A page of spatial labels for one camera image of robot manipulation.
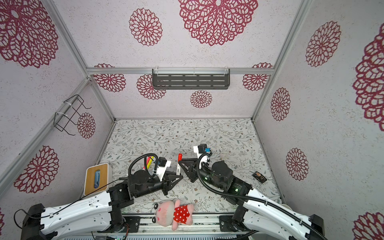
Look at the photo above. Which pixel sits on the pink plush pig toy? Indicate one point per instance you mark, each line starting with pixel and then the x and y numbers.
pixel 172 213

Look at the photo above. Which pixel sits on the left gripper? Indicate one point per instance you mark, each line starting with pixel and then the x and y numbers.
pixel 165 182

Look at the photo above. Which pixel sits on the black wire wall rack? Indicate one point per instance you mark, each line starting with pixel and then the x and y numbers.
pixel 64 118

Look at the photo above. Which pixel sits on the small dark brown object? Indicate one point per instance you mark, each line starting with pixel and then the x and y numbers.
pixel 258 176

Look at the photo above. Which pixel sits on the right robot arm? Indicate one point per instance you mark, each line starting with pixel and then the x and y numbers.
pixel 255 212

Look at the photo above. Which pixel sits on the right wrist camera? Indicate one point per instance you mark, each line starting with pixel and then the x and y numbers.
pixel 203 149

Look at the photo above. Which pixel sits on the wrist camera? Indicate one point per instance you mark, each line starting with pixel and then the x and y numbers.
pixel 162 166
pixel 203 149

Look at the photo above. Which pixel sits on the yellow highlighter pen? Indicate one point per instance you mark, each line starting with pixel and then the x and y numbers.
pixel 153 159

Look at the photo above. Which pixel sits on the white wooden-top box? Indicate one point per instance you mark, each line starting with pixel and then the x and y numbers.
pixel 97 178

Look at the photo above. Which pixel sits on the dark grey wall shelf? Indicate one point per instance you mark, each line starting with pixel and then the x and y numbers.
pixel 191 80

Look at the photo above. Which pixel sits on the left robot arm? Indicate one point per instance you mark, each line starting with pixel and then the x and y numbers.
pixel 100 213

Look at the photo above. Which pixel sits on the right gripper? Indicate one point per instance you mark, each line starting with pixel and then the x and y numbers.
pixel 195 167

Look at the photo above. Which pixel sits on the white red-tip marker pen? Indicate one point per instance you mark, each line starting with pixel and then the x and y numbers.
pixel 178 168

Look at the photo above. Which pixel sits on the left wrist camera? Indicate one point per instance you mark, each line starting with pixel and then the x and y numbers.
pixel 162 166

